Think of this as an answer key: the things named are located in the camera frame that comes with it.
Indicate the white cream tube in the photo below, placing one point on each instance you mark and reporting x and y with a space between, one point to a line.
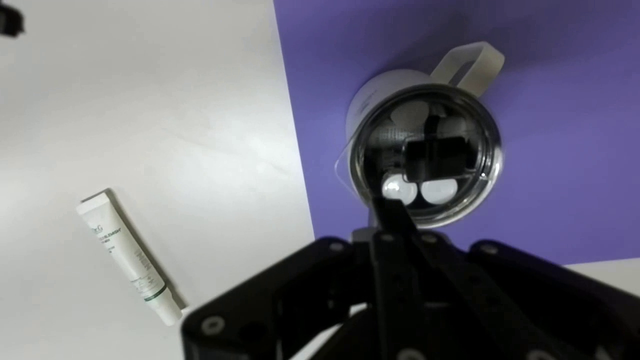
125 250

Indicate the black sliding lid nozzle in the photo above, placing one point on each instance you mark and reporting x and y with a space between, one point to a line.
440 157

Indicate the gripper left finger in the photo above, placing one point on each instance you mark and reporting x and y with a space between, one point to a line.
280 295

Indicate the purple mat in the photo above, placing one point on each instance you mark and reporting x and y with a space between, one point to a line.
560 150

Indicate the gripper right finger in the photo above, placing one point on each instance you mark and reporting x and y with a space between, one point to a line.
505 295

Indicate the black object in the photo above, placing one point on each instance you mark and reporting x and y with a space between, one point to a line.
9 21

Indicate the clear plastic cup lid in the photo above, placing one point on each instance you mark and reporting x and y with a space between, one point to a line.
480 200

